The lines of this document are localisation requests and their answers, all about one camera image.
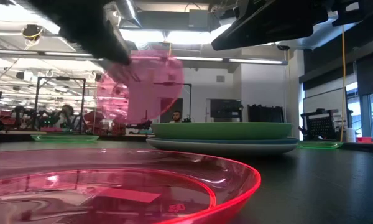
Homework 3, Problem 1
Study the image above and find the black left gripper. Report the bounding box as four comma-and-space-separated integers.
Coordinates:
27, 0, 140, 82

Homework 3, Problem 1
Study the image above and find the translucent pink plastic plate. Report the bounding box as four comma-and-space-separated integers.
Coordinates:
96, 49, 185, 125

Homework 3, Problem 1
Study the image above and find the opaque green plastic plate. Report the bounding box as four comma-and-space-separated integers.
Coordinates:
151, 122, 295, 141

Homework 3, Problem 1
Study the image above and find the translucent red plastic plate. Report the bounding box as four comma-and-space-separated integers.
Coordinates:
0, 148, 262, 224

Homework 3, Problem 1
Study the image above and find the long ceiling light bar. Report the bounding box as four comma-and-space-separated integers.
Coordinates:
173, 55, 288, 66

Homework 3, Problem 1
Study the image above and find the dark window blind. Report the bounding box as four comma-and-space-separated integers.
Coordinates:
356, 55, 373, 96

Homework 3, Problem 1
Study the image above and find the person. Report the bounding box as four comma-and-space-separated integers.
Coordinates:
169, 110, 183, 124
56, 104, 78, 132

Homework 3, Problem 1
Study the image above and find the grey ceiling pipe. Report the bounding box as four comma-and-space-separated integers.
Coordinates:
0, 49, 104, 62

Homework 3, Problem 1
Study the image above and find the black curtain panel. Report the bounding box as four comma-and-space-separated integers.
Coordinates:
247, 105, 285, 123

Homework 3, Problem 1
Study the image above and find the white board panel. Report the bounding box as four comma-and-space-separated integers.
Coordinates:
303, 87, 349, 125

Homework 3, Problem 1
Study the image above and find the translucent green plastic plate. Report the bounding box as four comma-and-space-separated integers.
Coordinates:
30, 133, 99, 144
297, 140, 344, 150

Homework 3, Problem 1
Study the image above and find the black equipment cabinet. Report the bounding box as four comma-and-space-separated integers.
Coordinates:
210, 98, 244, 123

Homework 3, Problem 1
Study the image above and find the black perforated cart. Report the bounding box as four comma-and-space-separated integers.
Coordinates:
299, 108, 354, 141

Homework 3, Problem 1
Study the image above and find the white paper roll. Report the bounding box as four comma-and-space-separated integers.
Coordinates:
344, 127, 357, 143

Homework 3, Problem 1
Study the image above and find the pale white plastic plate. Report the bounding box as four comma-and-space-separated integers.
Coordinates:
145, 138, 299, 156

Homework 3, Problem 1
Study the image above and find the silver ceiling air duct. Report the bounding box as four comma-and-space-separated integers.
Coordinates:
275, 15, 361, 51

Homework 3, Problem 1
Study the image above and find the hanging yellow cable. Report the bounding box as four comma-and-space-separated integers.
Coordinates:
339, 24, 347, 142

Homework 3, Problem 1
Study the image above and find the yellow ceiling cable reel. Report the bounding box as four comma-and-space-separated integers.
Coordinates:
21, 24, 45, 43

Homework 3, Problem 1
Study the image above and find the black metal frame rig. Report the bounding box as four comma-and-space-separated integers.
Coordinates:
34, 76, 87, 133

